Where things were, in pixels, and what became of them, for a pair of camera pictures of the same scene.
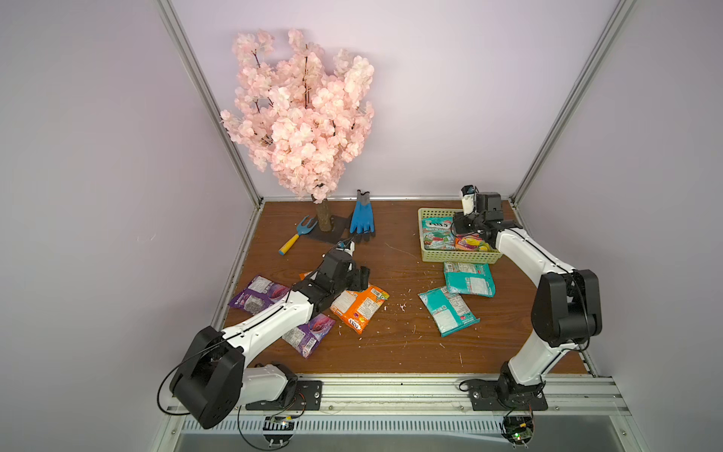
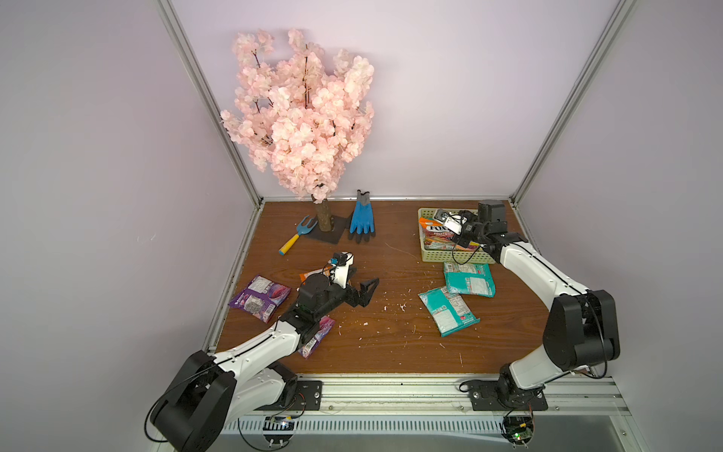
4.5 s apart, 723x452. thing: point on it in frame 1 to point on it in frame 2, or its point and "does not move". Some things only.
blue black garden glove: (362, 221) does not move
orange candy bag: (358, 308) to (438, 236)
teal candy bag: (448, 311) does not move
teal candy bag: (471, 279) does not move
